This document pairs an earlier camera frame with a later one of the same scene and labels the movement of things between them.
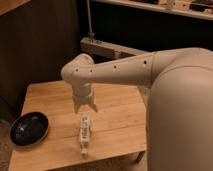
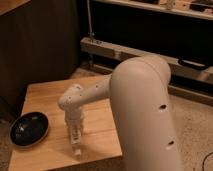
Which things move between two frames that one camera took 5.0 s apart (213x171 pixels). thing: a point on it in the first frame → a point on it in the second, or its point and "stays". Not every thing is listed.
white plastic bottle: (84, 126) → (76, 142)
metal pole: (90, 33) stays
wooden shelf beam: (106, 49) stays
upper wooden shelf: (196, 8) stays
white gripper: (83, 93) → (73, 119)
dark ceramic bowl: (27, 129) stays
